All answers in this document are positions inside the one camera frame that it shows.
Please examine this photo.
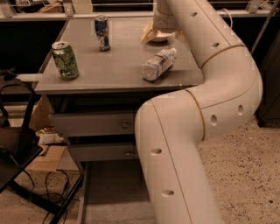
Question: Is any grey top drawer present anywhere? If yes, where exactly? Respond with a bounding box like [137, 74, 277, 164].
[49, 111, 134, 137]

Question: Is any cardboard piece on floor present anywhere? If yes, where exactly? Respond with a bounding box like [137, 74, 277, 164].
[27, 145, 65, 172]

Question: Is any blue soda can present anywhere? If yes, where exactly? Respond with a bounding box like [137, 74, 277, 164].
[94, 15, 110, 51]

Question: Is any black chair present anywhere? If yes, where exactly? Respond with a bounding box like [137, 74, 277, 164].
[0, 79, 84, 224]

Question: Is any metal diagonal rod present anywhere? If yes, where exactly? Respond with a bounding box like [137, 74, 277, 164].
[250, 0, 280, 54]

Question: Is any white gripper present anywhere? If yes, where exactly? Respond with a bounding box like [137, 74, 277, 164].
[140, 3, 187, 45]

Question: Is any black floor cable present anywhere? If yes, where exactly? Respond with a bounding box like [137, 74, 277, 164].
[20, 169, 81, 224]

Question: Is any green soda can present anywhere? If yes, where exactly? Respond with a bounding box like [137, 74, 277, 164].
[51, 41, 80, 80]

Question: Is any grey open bottom drawer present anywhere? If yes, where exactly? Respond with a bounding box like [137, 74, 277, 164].
[77, 159, 156, 224]

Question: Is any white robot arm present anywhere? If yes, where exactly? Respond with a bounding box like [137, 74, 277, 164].
[135, 0, 263, 224]

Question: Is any white paper bowl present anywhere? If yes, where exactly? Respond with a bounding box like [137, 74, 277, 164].
[152, 32, 172, 43]

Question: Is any grey middle drawer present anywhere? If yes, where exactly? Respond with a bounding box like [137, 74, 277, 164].
[67, 143, 138, 162]

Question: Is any grey drawer cabinet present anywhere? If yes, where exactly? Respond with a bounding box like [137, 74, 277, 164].
[34, 16, 205, 165]

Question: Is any dark cabinet at right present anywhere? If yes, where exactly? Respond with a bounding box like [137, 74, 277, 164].
[256, 32, 280, 127]

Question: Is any blue label plastic bottle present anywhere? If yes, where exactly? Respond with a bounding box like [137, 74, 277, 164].
[142, 48, 177, 81]

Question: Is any white cable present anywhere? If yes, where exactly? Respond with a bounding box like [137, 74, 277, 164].
[221, 8, 235, 30]

